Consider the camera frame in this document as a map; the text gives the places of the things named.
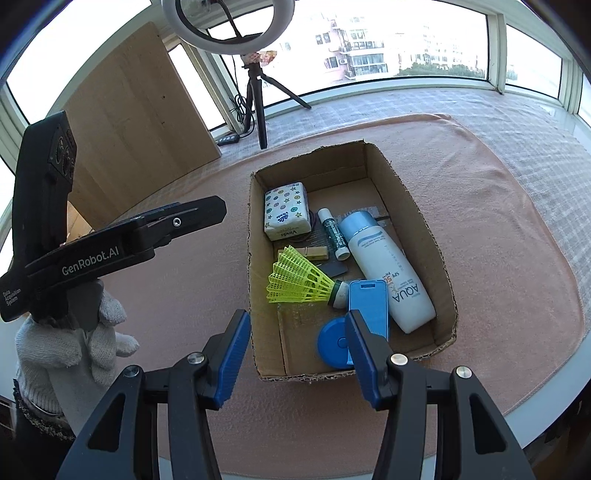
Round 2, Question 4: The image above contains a large wooden board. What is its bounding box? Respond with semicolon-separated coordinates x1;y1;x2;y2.
65;21;222;229

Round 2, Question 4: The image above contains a ring light cable with controller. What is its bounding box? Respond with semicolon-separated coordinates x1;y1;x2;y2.
217;95;254;147

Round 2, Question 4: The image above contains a pine wood panel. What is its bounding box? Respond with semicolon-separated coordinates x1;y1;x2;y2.
67;203;93;241

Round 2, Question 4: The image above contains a blue phone stand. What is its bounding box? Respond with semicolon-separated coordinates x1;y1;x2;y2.
348;279;390;340

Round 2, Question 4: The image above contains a blue round case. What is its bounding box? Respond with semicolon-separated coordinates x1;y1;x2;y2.
316;318;354;370

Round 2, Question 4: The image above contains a printed tissue pack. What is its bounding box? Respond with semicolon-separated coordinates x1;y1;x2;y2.
264;182;312;242

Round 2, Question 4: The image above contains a yellow shuttlecock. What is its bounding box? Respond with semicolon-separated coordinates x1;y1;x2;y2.
266;246;350;309

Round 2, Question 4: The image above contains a wooden clothespin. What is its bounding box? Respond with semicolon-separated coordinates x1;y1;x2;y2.
277;246;329;261

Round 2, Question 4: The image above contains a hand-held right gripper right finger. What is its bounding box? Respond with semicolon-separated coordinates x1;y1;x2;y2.
345;310;536;480

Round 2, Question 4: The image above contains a white ring light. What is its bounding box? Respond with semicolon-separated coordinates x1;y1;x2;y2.
161;0;296;56

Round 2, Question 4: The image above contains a green lip balm stick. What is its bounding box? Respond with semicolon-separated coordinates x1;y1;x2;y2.
317;208;348;260

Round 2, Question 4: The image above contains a white window frame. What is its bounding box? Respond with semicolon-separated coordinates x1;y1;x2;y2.
0;0;591;259

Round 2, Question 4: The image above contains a black gooseneck phone holder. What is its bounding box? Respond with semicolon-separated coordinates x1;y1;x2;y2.
203;0;264;40

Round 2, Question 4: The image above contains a pink blanket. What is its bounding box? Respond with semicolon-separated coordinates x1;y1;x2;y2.
69;113;587;478

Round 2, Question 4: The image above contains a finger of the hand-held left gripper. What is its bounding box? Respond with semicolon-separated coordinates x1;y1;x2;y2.
139;196;228;252
139;202;183;220

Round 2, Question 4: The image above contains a white sunscreen bottle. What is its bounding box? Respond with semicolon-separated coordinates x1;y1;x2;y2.
339;211;437;334

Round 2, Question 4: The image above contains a white checkered cloth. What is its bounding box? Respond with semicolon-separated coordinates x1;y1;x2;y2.
268;88;591;278

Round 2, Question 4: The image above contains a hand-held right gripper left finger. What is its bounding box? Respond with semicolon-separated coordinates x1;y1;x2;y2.
55;309;251;480

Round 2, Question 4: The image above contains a person's left hand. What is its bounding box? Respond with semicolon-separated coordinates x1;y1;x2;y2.
15;279;140;430

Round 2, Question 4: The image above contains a cardboard box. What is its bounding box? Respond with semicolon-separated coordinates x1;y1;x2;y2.
248;141;459;382

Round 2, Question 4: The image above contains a person's left forearm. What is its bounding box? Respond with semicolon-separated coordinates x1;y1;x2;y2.
9;378;79;462

